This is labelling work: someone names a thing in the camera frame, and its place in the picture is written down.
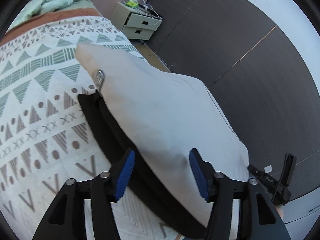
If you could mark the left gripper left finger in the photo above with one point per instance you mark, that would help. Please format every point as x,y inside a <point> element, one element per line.
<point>65,217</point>

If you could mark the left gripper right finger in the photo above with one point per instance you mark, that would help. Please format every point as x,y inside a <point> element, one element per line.
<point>258,217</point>

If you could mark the beige zip jacket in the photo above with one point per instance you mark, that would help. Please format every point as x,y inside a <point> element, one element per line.
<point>166,115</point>

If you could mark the black folded clothes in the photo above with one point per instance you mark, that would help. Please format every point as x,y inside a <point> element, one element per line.
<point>143,182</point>

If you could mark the person right hand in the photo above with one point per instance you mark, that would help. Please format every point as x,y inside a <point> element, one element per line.
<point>280,211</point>

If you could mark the patterned white bed blanket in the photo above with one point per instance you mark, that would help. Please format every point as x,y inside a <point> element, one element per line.
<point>45,138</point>

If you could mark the rust orange bed sheet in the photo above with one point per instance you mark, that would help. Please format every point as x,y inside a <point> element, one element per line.
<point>46,18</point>

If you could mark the white bedside drawer cabinet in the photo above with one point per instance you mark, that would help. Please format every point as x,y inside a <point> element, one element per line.
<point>135,23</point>

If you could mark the mint green duvet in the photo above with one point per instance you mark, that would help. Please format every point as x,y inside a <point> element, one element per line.
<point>36,7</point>

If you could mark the green object on cabinet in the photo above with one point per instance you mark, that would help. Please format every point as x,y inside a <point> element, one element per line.
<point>132,3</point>

